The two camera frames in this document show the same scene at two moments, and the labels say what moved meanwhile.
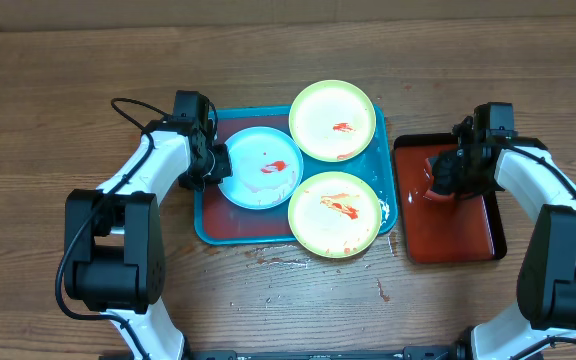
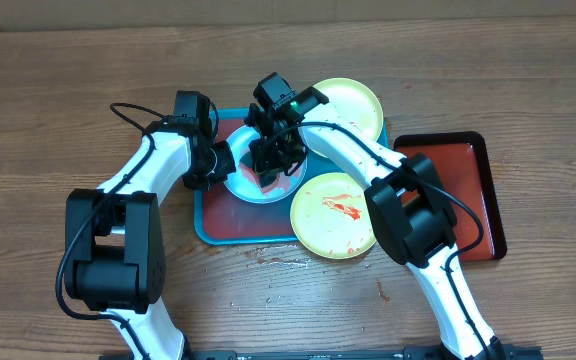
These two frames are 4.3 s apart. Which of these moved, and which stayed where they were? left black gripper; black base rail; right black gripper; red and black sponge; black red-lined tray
Moved: right black gripper; red and black sponge
Stayed: black base rail; left black gripper; black red-lined tray
